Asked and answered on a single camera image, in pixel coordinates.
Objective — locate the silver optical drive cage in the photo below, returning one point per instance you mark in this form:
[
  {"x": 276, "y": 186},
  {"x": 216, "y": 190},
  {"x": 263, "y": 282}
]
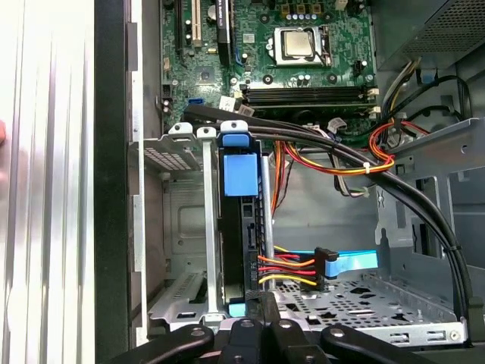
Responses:
[{"x": 435, "y": 148}]

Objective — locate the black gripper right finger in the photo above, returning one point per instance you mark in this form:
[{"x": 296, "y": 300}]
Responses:
[{"x": 284, "y": 341}]

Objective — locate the white expansion slot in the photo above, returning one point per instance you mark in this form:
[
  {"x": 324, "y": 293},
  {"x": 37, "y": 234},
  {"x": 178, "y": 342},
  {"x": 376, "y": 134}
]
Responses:
[{"x": 196, "y": 22}]

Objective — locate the black RAM stick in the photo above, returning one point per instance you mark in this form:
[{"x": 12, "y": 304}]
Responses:
[
  {"x": 310, "y": 112},
  {"x": 303, "y": 91}
]

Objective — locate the silver disk bay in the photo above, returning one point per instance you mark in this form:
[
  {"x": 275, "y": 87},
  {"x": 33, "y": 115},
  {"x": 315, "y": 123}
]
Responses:
[{"x": 210, "y": 227}]

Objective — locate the metal socket cover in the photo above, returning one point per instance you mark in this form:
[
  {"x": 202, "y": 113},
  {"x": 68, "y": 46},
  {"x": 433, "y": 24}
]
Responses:
[{"x": 279, "y": 47}]

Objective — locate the grey power supply unit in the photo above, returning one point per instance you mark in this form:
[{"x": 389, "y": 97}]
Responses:
[{"x": 435, "y": 30}]

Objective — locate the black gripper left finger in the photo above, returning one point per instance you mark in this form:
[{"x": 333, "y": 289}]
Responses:
[{"x": 246, "y": 341}]

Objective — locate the round coin cell battery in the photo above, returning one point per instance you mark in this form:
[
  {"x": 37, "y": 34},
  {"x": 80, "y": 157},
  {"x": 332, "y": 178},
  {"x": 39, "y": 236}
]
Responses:
[{"x": 211, "y": 12}]

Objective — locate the black open PC case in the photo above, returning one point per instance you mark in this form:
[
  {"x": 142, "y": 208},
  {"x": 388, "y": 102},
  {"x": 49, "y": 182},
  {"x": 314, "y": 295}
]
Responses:
[{"x": 110, "y": 151}]

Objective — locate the black expansion slot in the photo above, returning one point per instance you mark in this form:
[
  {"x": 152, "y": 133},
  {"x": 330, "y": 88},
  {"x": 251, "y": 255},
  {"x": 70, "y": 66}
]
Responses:
[{"x": 178, "y": 26}]

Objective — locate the person's hand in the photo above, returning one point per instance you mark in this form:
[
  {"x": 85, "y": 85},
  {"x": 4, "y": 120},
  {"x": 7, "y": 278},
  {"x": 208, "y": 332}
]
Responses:
[{"x": 2, "y": 132}]

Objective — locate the silver CPU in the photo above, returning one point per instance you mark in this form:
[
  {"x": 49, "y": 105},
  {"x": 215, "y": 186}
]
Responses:
[{"x": 299, "y": 43}]

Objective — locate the hard disk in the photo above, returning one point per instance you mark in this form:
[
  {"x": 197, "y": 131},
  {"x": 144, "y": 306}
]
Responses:
[{"x": 240, "y": 174}]

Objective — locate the black graphics card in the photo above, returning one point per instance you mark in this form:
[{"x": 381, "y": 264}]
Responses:
[{"x": 223, "y": 30}]

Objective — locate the green motherboard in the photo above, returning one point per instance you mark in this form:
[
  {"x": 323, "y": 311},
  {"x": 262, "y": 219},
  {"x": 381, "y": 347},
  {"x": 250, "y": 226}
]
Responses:
[{"x": 341, "y": 22}]

